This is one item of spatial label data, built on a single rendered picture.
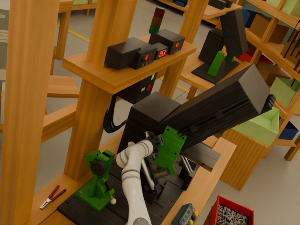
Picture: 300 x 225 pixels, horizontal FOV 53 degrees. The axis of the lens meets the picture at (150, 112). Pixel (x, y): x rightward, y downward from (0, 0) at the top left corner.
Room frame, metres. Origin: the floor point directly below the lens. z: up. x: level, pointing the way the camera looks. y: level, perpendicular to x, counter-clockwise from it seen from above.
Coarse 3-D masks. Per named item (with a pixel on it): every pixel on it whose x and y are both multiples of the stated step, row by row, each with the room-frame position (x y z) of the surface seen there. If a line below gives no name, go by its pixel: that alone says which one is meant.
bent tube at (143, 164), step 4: (160, 136) 1.24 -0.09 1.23; (156, 140) 1.23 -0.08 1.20; (160, 140) 1.22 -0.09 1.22; (164, 144) 1.23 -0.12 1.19; (144, 160) 1.21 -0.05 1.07; (144, 164) 1.20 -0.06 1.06; (144, 168) 1.18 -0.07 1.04; (144, 172) 1.18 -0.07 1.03; (148, 172) 1.18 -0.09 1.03; (148, 176) 1.17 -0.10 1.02; (148, 180) 1.16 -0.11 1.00; (152, 180) 1.17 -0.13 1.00; (148, 184) 1.15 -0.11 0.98; (152, 184) 1.15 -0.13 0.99; (152, 188) 1.14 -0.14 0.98
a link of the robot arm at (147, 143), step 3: (141, 141) 1.08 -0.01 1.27; (144, 141) 1.09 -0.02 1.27; (147, 141) 1.10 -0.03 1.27; (129, 144) 1.10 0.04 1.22; (132, 144) 1.10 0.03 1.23; (147, 144) 1.07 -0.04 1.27; (150, 144) 1.09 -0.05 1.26; (147, 147) 1.06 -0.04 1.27; (150, 147) 1.07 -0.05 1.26; (150, 150) 1.07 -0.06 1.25; (150, 153) 1.07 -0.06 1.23
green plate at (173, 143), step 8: (168, 128) 1.27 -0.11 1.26; (168, 136) 1.25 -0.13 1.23; (176, 136) 1.25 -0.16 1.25; (184, 136) 1.24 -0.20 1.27; (168, 144) 1.24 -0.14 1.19; (176, 144) 1.23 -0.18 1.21; (160, 152) 1.23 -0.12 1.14; (168, 152) 1.22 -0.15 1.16; (176, 152) 1.22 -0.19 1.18; (152, 160) 1.22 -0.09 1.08; (160, 160) 1.22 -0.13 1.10; (168, 160) 1.21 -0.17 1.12
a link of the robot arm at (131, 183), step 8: (128, 176) 0.83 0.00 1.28; (136, 176) 0.84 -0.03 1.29; (128, 184) 0.80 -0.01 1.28; (136, 184) 0.80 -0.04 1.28; (128, 192) 0.77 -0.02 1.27; (136, 192) 0.77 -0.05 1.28; (128, 200) 0.73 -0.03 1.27; (136, 200) 0.73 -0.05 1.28; (144, 200) 0.76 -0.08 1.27; (136, 208) 0.70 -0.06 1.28; (144, 208) 0.72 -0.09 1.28; (136, 216) 0.68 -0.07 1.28; (144, 216) 0.69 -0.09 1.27; (128, 224) 0.65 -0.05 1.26; (136, 224) 0.65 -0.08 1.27; (144, 224) 0.66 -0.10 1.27
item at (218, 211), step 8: (216, 200) 1.32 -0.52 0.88; (224, 200) 1.31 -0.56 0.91; (216, 208) 1.22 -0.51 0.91; (224, 208) 1.28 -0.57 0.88; (232, 208) 1.31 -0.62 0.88; (240, 208) 1.30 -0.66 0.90; (248, 208) 1.30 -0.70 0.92; (216, 216) 1.16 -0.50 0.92; (224, 216) 1.23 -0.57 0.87; (232, 216) 1.24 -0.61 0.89; (240, 216) 1.26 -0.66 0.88; (248, 216) 1.29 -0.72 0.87; (208, 224) 1.20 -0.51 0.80; (216, 224) 1.15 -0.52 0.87; (224, 224) 1.17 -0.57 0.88; (232, 224) 1.17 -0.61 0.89; (240, 224) 1.20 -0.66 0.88; (248, 224) 1.24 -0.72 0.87
